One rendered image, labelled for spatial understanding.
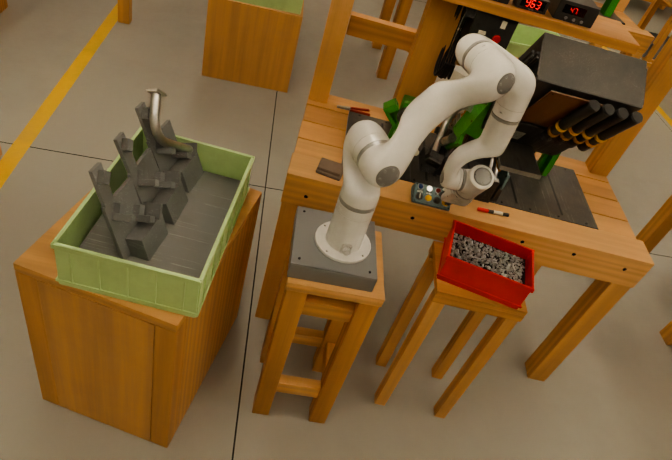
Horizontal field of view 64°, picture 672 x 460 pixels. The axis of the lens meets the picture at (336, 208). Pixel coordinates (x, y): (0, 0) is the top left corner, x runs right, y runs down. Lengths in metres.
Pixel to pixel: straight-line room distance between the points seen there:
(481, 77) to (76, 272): 1.22
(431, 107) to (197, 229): 0.84
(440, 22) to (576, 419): 1.96
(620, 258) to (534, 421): 0.92
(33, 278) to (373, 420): 1.48
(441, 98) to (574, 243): 1.03
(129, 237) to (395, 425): 1.44
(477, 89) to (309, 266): 0.72
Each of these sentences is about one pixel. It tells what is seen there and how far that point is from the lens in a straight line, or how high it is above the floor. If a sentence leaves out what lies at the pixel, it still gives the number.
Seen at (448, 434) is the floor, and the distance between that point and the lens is 2.63.
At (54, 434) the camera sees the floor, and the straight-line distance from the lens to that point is 2.40.
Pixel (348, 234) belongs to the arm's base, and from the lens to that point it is 1.69.
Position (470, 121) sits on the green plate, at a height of 1.17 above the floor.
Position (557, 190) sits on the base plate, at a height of 0.90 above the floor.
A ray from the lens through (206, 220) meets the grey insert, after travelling 1.86.
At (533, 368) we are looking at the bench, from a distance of 2.97.
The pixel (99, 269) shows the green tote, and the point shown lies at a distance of 1.64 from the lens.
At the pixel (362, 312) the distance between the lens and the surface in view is 1.82.
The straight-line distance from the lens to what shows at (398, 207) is 2.09.
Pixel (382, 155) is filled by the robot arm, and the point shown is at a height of 1.33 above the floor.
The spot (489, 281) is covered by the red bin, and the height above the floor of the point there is 0.88.
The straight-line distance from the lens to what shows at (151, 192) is 1.82.
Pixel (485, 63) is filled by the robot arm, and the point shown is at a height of 1.61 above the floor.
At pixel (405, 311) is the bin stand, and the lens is 2.35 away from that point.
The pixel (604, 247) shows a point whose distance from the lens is 2.41.
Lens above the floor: 2.14
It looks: 40 degrees down
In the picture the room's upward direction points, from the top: 18 degrees clockwise
